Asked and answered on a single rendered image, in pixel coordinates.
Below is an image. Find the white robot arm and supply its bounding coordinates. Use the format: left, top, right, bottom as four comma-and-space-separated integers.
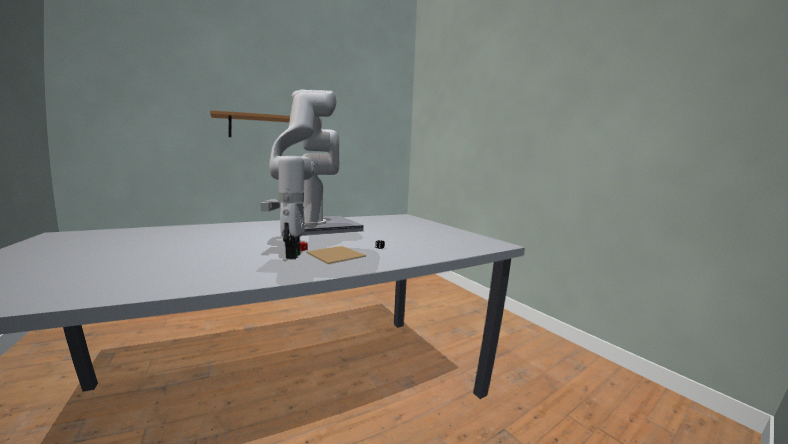
261, 90, 339, 225

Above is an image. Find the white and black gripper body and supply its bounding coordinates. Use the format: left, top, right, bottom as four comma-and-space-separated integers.
280, 201, 305, 237

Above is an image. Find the tan square mat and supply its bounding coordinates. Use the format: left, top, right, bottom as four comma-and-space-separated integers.
306, 246, 366, 264

